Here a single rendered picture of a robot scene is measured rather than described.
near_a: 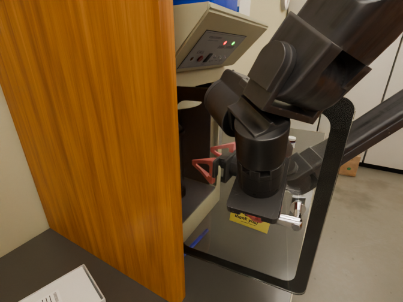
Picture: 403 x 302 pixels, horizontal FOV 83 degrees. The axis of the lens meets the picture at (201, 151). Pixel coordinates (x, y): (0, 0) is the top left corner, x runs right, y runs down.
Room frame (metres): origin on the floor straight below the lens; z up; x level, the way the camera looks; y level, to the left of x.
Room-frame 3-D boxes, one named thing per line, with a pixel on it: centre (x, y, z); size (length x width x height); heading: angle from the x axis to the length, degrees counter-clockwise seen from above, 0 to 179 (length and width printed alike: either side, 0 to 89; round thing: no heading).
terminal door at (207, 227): (0.36, -0.07, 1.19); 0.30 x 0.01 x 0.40; 66
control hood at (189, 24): (0.54, -0.04, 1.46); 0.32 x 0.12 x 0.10; 150
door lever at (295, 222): (0.31, -0.12, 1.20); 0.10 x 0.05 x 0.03; 66
